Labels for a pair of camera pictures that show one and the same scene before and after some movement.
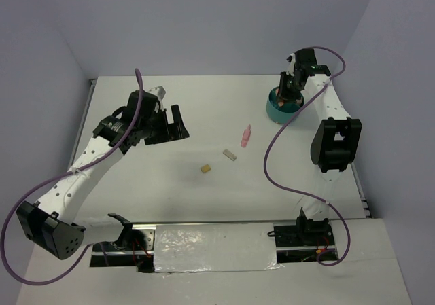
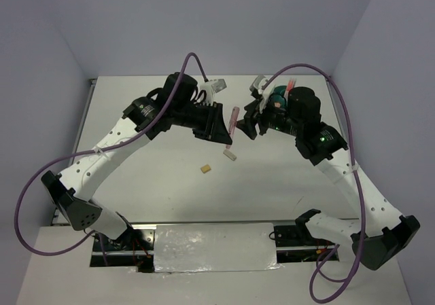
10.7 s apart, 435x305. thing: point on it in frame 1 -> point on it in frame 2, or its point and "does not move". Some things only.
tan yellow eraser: [205, 168] does not move
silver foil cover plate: [215, 247] does not move
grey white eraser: [230, 155] does not move
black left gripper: [174, 131] -> [219, 132]
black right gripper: [283, 94] -> [253, 115]
